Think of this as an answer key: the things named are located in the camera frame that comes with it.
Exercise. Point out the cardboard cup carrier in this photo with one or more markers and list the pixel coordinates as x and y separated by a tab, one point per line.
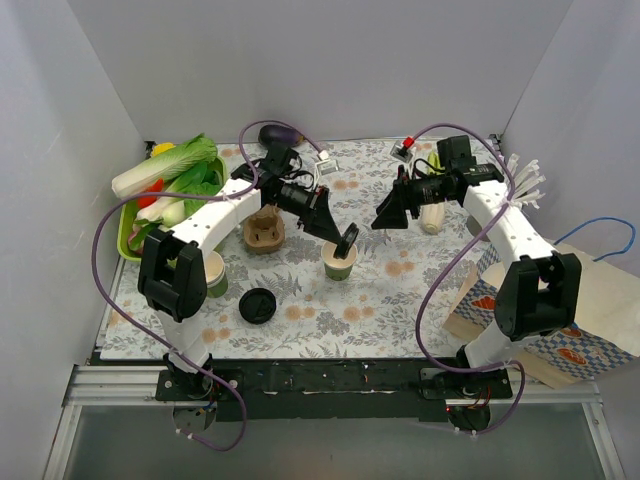
264	231

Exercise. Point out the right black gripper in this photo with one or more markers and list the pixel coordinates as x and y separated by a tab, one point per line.
408	195

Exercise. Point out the floral table mat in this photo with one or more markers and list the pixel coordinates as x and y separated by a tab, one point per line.
393	304

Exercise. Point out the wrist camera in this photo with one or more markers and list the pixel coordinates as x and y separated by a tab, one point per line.
403	150
325	165

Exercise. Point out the black cup lid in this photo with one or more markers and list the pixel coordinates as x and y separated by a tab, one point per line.
257	306
347	240

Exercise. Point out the straw holder with straws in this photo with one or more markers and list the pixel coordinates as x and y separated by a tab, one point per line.
528	179

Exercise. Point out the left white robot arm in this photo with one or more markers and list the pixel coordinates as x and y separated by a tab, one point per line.
172	273

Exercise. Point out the checkered paper takeout bag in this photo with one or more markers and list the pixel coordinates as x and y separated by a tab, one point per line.
604	335

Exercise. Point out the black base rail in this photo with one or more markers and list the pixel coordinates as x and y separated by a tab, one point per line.
330	388

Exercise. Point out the celery stalk toy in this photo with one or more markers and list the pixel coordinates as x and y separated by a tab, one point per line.
432	216

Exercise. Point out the stacked green paper cups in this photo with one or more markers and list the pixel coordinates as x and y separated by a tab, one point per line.
215	275

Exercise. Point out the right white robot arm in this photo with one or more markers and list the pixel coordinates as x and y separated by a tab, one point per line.
539	293

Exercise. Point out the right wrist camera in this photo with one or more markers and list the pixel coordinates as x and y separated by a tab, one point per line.
403	150

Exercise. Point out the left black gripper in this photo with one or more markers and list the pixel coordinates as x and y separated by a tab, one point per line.
310	211

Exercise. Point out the green paper coffee cup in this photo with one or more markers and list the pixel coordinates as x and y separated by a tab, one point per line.
335	268

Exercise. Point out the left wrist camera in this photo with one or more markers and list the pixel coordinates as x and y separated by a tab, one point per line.
325	165

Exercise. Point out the purple eggplant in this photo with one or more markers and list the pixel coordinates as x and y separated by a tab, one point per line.
275	133

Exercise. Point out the long white cabbage toy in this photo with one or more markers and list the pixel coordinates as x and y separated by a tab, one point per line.
166	165

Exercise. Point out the red pepper toy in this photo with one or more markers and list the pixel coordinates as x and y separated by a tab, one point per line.
150	198

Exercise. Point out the black cup lid on mat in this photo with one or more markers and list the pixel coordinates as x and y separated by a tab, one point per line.
257	306

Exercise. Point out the napa cabbage toy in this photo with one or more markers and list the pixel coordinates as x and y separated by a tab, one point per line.
203	189

